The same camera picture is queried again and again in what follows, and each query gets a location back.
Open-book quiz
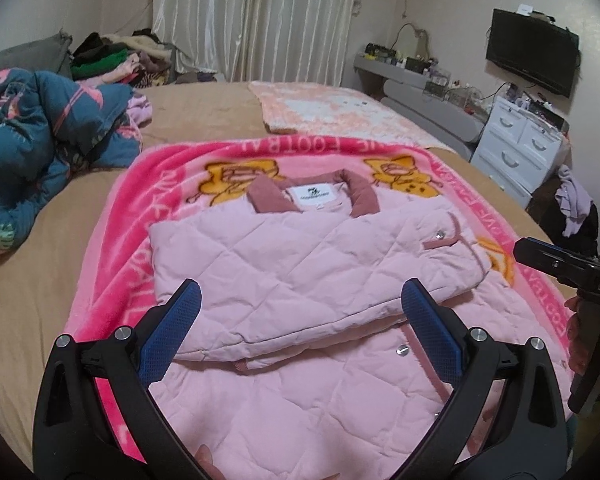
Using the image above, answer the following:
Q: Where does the pink cartoon printed blanket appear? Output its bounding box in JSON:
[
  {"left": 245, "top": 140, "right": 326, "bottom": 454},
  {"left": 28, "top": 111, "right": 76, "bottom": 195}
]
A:
[{"left": 62, "top": 135, "right": 581, "bottom": 466}]

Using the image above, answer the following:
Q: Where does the dark chair with clothes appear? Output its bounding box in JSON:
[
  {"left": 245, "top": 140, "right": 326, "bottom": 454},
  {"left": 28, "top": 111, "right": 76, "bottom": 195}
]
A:
[{"left": 527, "top": 175, "right": 600, "bottom": 256}]

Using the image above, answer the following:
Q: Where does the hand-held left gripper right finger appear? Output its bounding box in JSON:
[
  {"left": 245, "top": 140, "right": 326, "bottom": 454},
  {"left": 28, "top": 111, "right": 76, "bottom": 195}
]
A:
[{"left": 395, "top": 279, "right": 568, "bottom": 480}]

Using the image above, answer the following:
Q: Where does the blue floral duvet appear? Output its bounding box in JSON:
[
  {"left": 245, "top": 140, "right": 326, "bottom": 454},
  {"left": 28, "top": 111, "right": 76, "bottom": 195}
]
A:
[{"left": 0, "top": 67, "right": 153, "bottom": 251}]

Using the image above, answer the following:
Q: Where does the pile of dark clothes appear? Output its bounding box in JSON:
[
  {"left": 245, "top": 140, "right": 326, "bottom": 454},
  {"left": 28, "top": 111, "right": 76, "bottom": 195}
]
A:
[{"left": 70, "top": 30, "right": 216, "bottom": 86}]

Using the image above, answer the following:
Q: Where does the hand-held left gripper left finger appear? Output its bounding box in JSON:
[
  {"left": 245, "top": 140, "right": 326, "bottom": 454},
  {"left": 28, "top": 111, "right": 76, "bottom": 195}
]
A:
[{"left": 32, "top": 279, "right": 216, "bottom": 480}]

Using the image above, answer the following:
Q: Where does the white pleated curtain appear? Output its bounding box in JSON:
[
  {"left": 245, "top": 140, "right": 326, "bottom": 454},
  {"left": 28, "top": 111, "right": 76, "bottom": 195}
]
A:
[{"left": 150, "top": 0, "right": 366, "bottom": 88}]

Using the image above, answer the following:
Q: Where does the black television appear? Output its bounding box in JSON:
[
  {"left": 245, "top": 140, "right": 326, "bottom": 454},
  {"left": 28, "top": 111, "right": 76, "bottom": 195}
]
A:
[{"left": 485, "top": 7, "right": 580, "bottom": 98}]

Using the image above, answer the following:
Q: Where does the bed with tan sheet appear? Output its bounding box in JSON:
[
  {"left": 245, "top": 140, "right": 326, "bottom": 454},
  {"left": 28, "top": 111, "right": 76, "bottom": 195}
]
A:
[{"left": 0, "top": 80, "right": 556, "bottom": 461}]

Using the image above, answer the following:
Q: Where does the person's right hand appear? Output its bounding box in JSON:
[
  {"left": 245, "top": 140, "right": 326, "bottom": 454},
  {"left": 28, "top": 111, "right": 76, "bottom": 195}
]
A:
[{"left": 565, "top": 296, "right": 588, "bottom": 375}]

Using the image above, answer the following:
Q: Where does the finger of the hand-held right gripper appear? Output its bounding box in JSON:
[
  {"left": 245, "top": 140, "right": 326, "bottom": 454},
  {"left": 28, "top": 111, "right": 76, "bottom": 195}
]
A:
[{"left": 512, "top": 236, "right": 598, "bottom": 286}]

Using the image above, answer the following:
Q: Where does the peach floral mat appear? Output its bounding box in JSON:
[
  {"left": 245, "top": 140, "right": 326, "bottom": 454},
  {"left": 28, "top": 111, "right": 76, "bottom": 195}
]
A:
[{"left": 248, "top": 80, "right": 458, "bottom": 153}]

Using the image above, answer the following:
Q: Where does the pink quilted jacket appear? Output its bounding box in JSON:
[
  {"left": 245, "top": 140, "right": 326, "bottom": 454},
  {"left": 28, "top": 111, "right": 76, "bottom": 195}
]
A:
[{"left": 147, "top": 170, "right": 556, "bottom": 480}]

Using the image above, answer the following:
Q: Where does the white looped cable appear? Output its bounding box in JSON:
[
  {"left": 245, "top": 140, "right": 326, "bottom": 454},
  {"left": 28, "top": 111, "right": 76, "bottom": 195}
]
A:
[{"left": 395, "top": 22, "right": 433, "bottom": 58}]

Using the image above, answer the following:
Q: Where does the assorted small clutter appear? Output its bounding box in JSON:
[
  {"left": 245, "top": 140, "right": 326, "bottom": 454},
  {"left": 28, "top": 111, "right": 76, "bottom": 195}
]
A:
[
  {"left": 362, "top": 42, "right": 486, "bottom": 111},
  {"left": 502, "top": 82, "right": 568, "bottom": 126}
]

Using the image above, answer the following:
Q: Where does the light purple garment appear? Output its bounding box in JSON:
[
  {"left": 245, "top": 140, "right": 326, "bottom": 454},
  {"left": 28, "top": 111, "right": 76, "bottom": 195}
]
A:
[{"left": 554, "top": 164, "right": 593, "bottom": 237}]

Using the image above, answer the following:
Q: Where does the grey headboard shelf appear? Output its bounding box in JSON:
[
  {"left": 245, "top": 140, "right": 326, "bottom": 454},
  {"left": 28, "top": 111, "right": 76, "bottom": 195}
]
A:
[{"left": 354, "top": 52, "right": 491, "bottom": 143}]

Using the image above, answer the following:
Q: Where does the person's left hand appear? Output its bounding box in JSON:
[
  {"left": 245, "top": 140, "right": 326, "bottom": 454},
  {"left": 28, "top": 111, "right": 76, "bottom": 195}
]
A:
[{"left": 195, "top": 444, "right": 231, "bottom": 480}]

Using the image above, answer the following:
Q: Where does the white drawer cabinet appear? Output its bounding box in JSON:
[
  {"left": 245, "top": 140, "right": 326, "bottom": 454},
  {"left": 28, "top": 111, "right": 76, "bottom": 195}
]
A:
[{"left": 470, "top": 95, "right": 571, "bottom": 208}]

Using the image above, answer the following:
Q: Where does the grey pillow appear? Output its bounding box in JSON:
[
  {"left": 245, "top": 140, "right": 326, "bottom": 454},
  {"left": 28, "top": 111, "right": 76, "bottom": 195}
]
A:
[{"left": 0, "top": 30, "right": 73, "bottom": 81}]

